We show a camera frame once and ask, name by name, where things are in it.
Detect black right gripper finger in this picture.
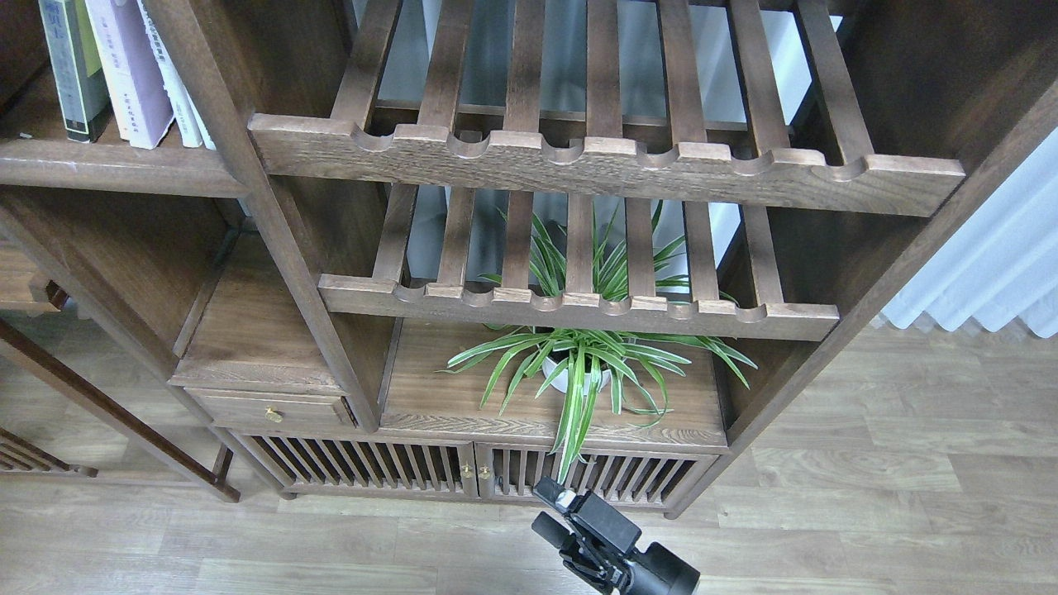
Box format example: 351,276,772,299
532,477,641,564
531,512,603,583

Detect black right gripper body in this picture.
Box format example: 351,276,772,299
618,542,703,594

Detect pale purple book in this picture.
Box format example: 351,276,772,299
127,1,174,150

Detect black and yellow book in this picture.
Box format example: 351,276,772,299
38,1,111,143

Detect colourful 300 paperback book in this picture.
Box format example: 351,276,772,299
86,1,136,140

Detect white plant pot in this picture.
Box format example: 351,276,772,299
541,351,612,394

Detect green spider plant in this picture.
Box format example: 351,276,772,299
438,208,758,483

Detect dark wooden bookshelf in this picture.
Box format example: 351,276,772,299
2,1,1056,517

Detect brass drawer knob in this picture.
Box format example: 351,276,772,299
265,407,284,423

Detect white curtain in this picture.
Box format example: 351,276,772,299
876,131,1057,339

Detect white book right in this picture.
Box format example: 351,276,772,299
179,79,217,150

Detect white book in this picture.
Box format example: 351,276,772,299
136,1,204,148
179,79,217,150

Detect white book left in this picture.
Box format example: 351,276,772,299
136,1,204,148

